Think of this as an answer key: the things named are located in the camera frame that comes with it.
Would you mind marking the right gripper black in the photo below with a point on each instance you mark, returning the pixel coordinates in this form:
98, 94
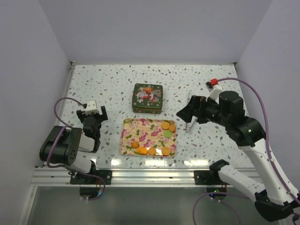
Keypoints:
199, 103

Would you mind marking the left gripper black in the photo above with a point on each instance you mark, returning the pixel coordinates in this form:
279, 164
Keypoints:
81, 114

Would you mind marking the metal tongs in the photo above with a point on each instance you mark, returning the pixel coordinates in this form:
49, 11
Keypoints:
192, 119

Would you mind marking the gold tin lid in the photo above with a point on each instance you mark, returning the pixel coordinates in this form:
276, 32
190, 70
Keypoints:
147, 97

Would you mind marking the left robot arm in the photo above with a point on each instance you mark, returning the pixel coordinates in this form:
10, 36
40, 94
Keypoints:
61, 147

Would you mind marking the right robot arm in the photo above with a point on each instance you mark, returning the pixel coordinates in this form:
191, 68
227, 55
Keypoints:
275, 198

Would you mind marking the scalloped orange cookie right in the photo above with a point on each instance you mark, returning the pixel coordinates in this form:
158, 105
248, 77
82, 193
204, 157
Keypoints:
172, 128

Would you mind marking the round orange cookie top-right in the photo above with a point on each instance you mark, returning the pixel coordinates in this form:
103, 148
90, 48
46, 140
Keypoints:
165, 125

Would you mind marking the green sandwich cookie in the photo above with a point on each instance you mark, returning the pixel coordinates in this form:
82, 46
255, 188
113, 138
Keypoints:
168, 134

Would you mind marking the floral cookie tin box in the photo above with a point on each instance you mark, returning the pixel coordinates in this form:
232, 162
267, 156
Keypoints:
147, 110

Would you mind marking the dotted round cookie bottom-right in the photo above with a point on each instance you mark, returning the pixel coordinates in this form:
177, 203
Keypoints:
166, 151

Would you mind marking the swirl butter cookie lower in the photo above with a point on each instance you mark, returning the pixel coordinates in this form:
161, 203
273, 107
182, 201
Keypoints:
135, 144

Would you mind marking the floral serving tray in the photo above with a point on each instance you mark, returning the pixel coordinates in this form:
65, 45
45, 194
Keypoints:
148, 133

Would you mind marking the plain round orange cookie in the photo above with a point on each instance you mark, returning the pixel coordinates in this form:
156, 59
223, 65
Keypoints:
152, 151

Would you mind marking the orange fish cookie lower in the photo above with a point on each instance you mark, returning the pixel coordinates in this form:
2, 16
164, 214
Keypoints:
142, 151

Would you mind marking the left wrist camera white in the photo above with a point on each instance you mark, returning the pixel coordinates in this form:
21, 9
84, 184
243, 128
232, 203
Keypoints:
91, 108

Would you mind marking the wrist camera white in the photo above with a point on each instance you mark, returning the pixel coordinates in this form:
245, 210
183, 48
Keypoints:
214, 89
91, 108

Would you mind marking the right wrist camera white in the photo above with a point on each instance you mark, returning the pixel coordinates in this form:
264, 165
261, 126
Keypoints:
214, 89

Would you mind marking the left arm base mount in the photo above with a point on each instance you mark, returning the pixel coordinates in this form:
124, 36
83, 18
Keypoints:
98, 177

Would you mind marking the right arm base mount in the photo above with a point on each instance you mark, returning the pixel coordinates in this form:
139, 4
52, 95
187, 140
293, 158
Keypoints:
207, 177

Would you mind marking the aluminium frame rail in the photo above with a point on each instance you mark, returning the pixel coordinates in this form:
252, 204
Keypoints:
121, 178

